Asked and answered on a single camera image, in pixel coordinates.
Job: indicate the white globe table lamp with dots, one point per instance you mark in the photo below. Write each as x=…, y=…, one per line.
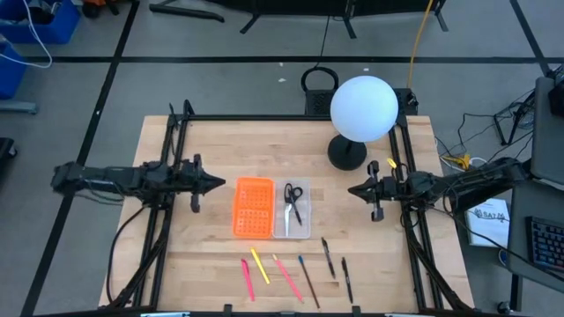
x=363, y=108

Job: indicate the white printed booklet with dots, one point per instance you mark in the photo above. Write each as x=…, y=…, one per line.
x=489, y=224

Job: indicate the black caster wheel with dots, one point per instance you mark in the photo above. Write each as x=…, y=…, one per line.
x=504, y=307

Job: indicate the orange perforated box lid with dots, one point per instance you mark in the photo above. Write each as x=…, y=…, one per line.
x=253, y=207

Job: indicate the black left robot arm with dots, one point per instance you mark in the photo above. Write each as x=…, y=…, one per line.
x=110, y=178

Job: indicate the pink pencil yellow eraser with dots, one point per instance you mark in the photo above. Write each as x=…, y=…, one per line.
x=287, y=277

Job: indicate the black floor object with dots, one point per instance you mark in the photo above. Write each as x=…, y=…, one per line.
x=6, y=147

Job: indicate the clear plastic supply box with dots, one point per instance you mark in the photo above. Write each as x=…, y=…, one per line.
x=306, y=211

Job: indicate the black stand leg bar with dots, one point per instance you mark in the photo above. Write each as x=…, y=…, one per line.
x=185, y=11

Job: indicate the pink marker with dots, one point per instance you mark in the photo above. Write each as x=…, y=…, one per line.
x=247, y=279

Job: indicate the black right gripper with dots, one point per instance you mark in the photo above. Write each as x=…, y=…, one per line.
x=383, y=188

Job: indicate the black metal table frame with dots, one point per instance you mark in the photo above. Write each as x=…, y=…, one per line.
x=286, y=117

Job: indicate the grey floor bar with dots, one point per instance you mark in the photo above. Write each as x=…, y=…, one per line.
x=17, y=107

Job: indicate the yellow floor plug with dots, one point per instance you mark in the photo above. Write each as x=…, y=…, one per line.
x=460, y=162

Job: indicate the yellow connector tag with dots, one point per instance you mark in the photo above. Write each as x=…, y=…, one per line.
x=391, y=163

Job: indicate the black desktop device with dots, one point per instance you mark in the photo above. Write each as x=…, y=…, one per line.
x=557, y=97

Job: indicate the silver edge bracket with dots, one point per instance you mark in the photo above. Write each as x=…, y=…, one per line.
x=410, y=314
x=165, y=314

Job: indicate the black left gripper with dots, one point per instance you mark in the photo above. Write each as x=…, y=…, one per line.
x=194, y=182

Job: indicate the grey desk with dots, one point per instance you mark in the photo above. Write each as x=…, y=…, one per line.
x=522, y=202

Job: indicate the black standing panel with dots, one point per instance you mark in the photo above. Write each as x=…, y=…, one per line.
x=308, y=6

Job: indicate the large blue storage bin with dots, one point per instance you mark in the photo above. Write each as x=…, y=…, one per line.
x=61, y=26

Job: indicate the black table clamp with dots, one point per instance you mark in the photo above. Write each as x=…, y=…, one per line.
x=227, y=311
x=356, y=311

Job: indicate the black keyboard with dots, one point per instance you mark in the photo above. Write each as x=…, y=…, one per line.
x=546, y=244

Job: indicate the small blue storage bin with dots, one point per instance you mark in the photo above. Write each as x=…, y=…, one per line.
x=11, y=75

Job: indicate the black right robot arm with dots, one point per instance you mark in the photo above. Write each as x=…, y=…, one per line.
x=476, y=178

